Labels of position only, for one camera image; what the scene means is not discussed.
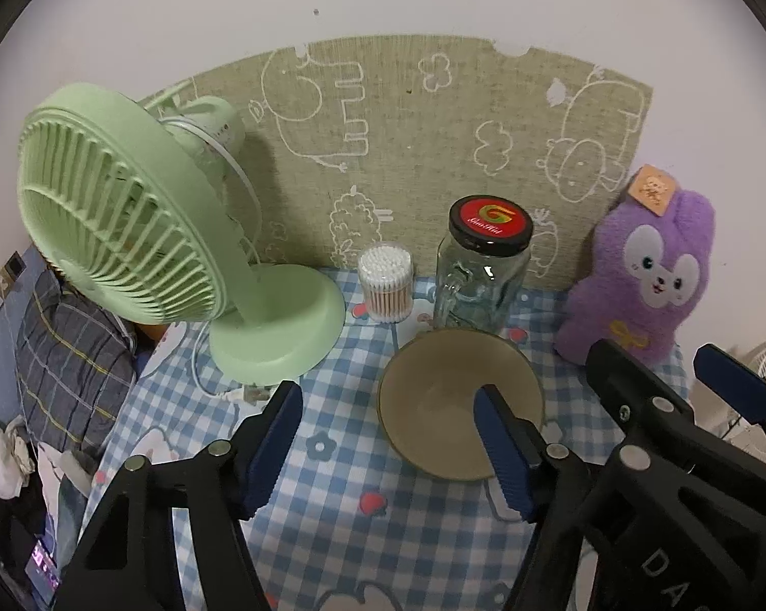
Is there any floral ceramic bowl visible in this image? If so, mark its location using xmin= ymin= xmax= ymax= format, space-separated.
xmin=377 ymin=328 xmax=544 ymax=483

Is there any blue checkered tablecloth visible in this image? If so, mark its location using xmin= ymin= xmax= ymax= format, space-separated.
xmin=76 ymin=266 xmax=694 ymax=611

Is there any purple plush bunny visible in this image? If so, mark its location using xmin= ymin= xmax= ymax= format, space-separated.
xmin=554 ymin=164 xmax=716 ymax=366

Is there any cotton swab container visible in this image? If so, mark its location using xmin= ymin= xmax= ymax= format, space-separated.
xmin=356 ymin=241 xmax=414 ymax=323

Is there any glass jar black lid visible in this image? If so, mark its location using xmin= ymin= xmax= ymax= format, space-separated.
xmin=433 ymin=195 xmax=533 ymax=334

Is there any grey plaid bedding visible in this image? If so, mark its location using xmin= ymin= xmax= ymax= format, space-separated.
xmin=14 ymin=269 xmax=137 ymax=461

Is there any green desk fan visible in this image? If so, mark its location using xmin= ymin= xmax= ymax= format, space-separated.
xmin=17 ymin=83 xmax=346 ymax=386

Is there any white crumpled cloth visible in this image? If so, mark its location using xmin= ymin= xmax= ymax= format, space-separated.
xmin=0 ymin=415 xmax=35 ymax=501

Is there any green cartoon wall mat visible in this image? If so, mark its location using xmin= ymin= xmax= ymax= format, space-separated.
xmin=144 ymin=35 xmax=654 ymax=290

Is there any wall power outlet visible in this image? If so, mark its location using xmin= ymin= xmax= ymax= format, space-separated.
xmin=0 ymin=253 xmax=26 ymax=299

